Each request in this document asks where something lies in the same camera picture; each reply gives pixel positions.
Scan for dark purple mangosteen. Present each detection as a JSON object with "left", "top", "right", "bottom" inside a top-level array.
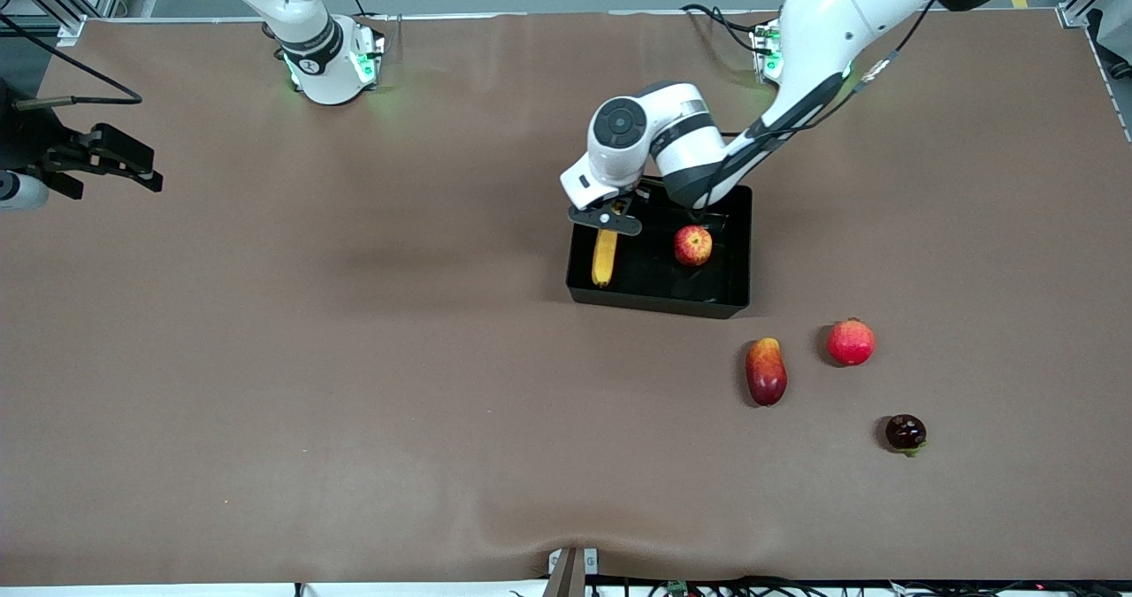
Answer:
[{"left": 885, "top": 414, "right": 928, "bottom": 457}]

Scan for silver table edge bracket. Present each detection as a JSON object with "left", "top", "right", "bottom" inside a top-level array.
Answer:
[{"left": 544, "top": 546, "right": 600, "bottom": 597}]

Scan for black plastic box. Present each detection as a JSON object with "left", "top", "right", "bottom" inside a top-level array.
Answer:
[{"left": 565, "top": 169, "right": 753, "bottom": 320}]

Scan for brown table cover mat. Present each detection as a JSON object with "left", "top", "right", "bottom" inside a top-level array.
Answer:
[{"left": 0, "top": 9, "right": 1132, "bottom": 586}]

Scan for red yellow apple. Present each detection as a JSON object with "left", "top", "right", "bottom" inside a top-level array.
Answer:
[{"left": 674, "top": 225, "right": 714, "bottom": 267}]

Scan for black left arm base cables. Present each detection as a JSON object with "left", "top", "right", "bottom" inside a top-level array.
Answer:
[{"left": 679, "top": 3, "right": 763, "bottom": 54}]

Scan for red pomegranate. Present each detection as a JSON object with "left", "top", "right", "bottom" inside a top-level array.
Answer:
[{"left": 827, "top": 318, "right": 876, "bottom": 367}]

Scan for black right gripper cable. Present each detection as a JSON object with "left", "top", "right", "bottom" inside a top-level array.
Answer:
[{"left": 0, "top": 13, "right": 144, "bottom": 110}]

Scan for yellow banana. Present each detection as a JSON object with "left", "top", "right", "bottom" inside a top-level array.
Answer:
[{"left": 591, "top": 212, "right": 620, "bottom": 288}]

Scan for red yellow mango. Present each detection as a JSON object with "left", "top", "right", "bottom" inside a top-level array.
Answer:
[{"left": 746, "top": 337, "right": 788, "bottom": 407}]

